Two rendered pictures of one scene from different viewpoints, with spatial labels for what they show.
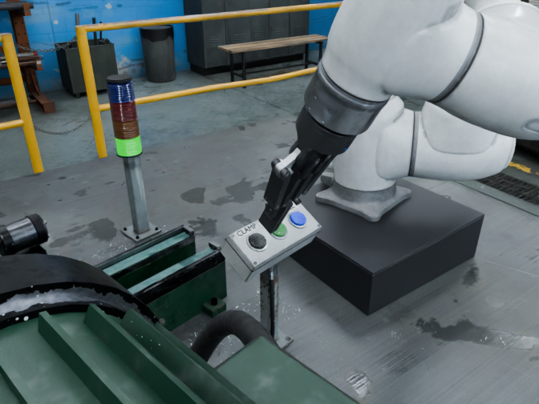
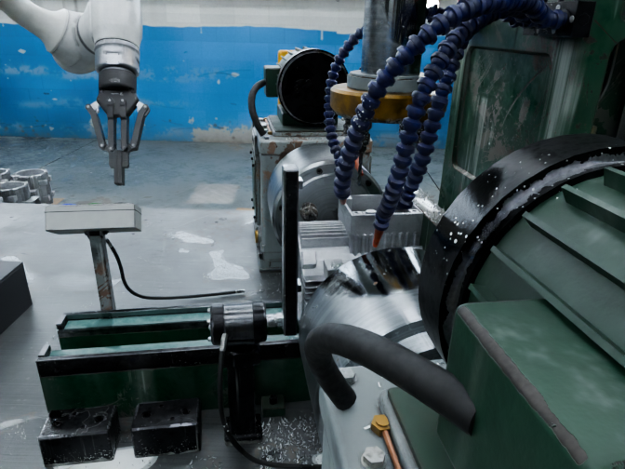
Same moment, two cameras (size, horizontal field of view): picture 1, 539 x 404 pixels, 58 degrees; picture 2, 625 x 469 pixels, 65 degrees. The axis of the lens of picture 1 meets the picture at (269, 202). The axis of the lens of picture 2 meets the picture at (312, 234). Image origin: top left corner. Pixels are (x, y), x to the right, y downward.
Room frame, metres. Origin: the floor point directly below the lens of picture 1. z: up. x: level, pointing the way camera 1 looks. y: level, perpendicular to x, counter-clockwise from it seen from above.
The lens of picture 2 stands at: (1.21, 0.92, 1.42)
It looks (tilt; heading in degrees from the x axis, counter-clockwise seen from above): 23 degrees down; 217
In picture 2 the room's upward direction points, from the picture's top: 1 degrees clockwise
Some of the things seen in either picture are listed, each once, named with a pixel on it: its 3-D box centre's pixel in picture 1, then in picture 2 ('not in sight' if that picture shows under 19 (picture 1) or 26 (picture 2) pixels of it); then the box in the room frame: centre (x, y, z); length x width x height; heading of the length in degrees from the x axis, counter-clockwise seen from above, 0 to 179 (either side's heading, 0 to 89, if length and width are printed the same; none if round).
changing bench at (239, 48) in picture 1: (277, 60); not in sight; (5.89, -0.09, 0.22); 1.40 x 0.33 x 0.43; 124
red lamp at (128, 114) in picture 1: (123, 108); not in sight; (1.13, 0.35, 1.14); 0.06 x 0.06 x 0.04
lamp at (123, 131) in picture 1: (126, 127); not in sight; (1.13, 0.35, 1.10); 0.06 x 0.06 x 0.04
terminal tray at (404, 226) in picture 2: not in sight; (378, 223); (0.50, 0.53, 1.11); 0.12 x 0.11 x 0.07; 136
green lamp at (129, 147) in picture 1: (128, 144); not in sight; (1.13, 0.35, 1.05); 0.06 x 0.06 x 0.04
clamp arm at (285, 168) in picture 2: not in sight; (288, 254); (0.72, 0.51, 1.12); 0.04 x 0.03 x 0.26; 136
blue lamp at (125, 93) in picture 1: (120, 90); not in sight; (1.13, 0.35, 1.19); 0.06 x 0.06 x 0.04
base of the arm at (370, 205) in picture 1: (357, 185); not in sight; (1.12, -0.23, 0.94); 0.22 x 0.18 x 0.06; 47
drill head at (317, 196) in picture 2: not in sight; (319, 196); (0.29, 0.25, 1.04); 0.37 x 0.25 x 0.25; 46
